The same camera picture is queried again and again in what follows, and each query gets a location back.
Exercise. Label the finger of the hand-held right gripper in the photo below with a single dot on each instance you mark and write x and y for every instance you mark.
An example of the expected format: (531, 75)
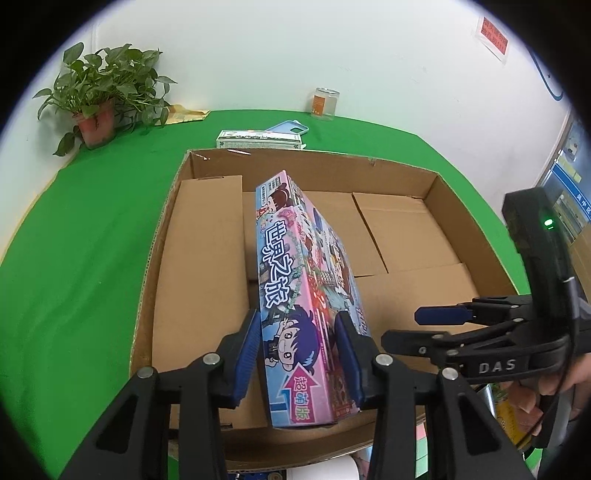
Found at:
(406, 341)
(438, 315)

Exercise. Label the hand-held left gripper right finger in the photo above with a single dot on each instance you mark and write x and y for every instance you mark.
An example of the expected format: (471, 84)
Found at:
(347, 357)

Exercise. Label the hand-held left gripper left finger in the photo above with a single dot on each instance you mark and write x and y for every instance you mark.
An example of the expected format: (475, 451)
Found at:
(247, 357)

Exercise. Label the pink cartoon board game box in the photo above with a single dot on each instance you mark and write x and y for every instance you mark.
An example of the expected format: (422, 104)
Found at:
(295, 286)

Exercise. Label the large cardboard box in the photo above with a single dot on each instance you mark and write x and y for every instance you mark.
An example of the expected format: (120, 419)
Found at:
(203, 258)

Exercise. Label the person's right hand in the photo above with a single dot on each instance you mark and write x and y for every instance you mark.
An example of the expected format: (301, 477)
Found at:
(554, 383)

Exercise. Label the blue labelled panel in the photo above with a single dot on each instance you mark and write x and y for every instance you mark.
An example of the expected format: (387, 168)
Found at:
(570, 184)

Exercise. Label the pastel puzzle cube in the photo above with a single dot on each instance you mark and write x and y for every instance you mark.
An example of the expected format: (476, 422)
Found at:
(421, 445)

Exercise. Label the yellow snack packet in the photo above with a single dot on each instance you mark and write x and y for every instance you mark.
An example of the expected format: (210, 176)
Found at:
(508, 415)

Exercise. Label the green table cloth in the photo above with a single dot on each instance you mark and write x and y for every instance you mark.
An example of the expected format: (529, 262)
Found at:
(92, 254)

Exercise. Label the flat green white box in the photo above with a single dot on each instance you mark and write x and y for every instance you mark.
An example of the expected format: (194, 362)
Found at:
(258, 138)

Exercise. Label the blue phone case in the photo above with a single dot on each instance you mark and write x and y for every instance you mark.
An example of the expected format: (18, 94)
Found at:
(288, 127)

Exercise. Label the glass jar orange label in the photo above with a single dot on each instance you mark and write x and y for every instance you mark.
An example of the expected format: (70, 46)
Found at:
(324, 102)

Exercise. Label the yellow paper envelope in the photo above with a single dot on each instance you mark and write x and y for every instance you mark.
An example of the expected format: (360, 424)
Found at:
(187, 114)

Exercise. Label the potted green plant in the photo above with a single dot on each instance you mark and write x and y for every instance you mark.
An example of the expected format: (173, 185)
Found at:
(101, 92)

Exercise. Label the red wall sign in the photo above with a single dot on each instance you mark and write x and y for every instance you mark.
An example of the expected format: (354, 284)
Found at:
(493, 37)

